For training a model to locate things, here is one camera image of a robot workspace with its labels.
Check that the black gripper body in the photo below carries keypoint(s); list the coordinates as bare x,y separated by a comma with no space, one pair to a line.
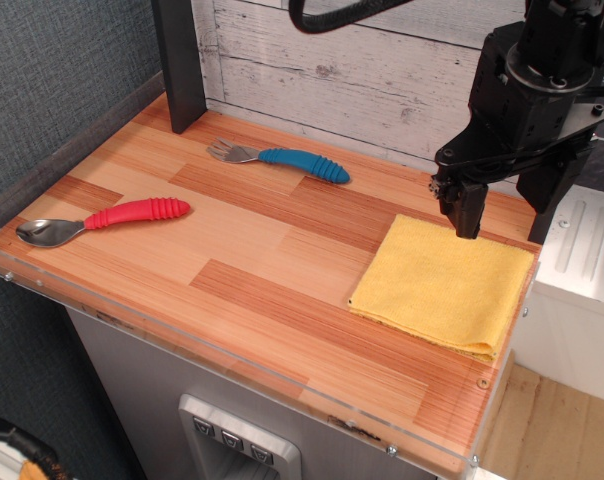
533,111

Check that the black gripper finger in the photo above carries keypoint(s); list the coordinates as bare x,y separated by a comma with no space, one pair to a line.
467,209
440,187

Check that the blue handled fork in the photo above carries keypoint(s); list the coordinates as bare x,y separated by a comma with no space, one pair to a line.
313,164

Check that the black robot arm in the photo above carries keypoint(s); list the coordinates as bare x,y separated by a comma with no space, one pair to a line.
572,20

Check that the yellow folded cloth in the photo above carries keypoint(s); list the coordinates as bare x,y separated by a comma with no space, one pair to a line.
456,293

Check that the white toy sink unit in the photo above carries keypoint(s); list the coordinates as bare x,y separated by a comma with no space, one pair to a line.
560,333

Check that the silver dispenser panel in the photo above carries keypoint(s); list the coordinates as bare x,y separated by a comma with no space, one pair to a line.
224,446

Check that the clear acrylic edge guard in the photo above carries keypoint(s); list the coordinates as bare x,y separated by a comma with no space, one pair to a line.
291,336

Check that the silver toy fridge front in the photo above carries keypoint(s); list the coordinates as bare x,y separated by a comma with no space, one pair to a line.
144,384

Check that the black orange object bottom left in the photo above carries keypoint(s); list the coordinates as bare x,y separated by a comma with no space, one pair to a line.
24,456

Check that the dark right vertical post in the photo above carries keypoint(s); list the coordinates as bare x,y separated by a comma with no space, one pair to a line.
541,225

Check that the dark vertical post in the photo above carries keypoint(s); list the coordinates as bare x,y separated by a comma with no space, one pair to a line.
541,225
180,60

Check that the dark left vertical post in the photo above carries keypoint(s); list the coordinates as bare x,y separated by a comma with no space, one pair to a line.
180,60

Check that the red handled spoon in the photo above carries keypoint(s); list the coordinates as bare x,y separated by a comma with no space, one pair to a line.
49,233

